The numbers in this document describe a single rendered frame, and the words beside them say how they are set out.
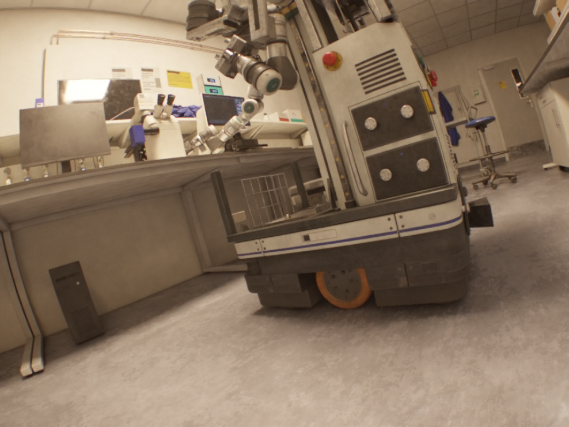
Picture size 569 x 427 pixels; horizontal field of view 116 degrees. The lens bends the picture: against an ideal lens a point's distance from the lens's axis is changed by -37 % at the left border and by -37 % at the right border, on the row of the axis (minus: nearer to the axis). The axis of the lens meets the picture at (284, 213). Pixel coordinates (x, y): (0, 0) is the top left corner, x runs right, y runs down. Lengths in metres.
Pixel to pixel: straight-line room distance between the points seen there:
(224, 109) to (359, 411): 2.10
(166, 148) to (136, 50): 1.70
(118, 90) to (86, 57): 0.60
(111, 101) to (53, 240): 1.08
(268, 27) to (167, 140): 0.85
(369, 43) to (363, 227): 0.50
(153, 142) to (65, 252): 0.99
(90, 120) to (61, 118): 0.18
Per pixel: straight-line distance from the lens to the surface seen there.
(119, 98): 2.35
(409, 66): 0.80
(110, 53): 2.90
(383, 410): 0.56
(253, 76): 0.89
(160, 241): 2.24
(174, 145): 1.54
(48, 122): 1.74
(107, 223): 2.13
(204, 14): 1.31
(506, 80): 6.72
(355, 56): 0.81
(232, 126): 1.68
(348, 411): 0.57
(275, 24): 0.99
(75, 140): 1.70
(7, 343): 2.14
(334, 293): 0.95
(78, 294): 1.54
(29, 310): 1.97
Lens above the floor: 0.40
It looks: 3 degrees down
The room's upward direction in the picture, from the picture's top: 16 degrees counter-clockwise
